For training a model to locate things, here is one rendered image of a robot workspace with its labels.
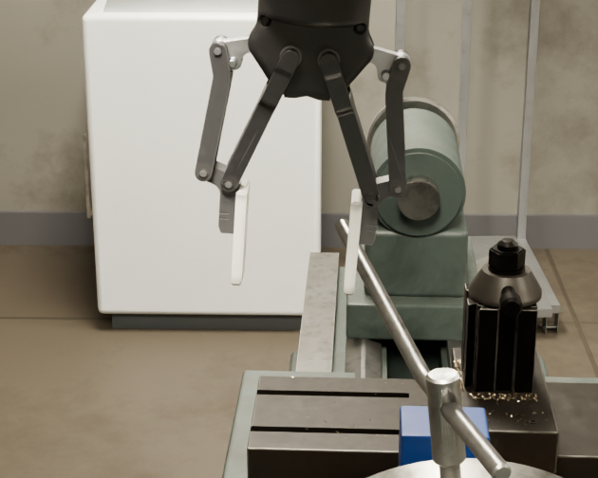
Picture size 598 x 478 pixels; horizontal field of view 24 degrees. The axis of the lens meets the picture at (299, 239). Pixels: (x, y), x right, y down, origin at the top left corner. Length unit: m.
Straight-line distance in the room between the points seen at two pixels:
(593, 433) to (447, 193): 0.53
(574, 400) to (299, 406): 0.32
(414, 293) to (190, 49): 1.94
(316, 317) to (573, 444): 0.65
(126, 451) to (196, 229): 0.79
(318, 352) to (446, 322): 0.19
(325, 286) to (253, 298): 1.87
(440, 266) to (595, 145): 2.80
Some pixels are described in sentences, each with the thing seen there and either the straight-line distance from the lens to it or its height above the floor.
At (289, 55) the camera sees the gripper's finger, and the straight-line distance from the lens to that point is 0.92.
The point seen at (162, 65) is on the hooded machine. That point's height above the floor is 0.82.
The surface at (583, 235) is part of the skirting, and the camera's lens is 4.86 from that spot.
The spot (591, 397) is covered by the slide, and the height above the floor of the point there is 0.97.
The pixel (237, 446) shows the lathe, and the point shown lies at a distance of 1.62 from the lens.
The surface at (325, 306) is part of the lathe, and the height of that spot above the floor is 0.86.
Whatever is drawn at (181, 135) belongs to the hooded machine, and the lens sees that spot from 3.93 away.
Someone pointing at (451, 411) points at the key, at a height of 1.31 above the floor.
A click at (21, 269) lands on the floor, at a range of 4.69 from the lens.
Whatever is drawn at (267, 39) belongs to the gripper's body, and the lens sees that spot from 0.93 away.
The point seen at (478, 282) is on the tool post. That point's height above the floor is 1.14.
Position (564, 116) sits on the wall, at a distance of 4.74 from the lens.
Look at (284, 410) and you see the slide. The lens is 1.60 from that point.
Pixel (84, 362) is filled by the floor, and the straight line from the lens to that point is 4.00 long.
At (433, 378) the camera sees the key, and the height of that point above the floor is 1.32.
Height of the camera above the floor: 1.71
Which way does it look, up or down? 21 degrees down
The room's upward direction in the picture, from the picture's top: straight up
